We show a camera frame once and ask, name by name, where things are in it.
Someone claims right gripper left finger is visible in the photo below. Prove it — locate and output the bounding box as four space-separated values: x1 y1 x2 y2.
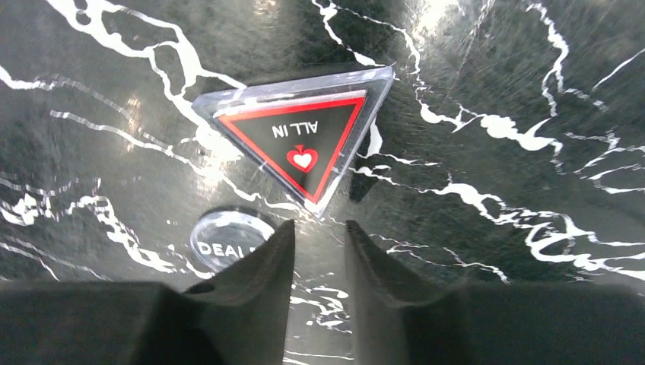
1 221 295 364

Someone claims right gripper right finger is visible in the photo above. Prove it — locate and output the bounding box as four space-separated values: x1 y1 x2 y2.
345 221 644 364

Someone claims clear dealer button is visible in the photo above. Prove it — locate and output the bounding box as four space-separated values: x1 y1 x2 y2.
189 205 278 272

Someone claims triangular red black token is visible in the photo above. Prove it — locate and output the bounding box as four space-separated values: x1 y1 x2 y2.
192 66 394 217

